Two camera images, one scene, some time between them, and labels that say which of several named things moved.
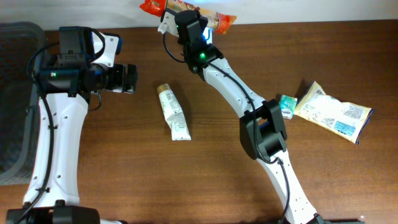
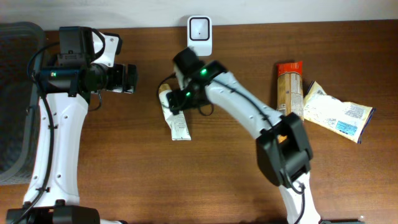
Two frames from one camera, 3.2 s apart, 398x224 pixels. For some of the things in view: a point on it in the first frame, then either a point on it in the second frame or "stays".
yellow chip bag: (350, 121) stays
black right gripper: (204, 23) -> (184, 102)
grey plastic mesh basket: (22, 48) stays
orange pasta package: (219, 22) -> (290, 91)
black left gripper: (119, 81) stays
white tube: (174, 113) stays
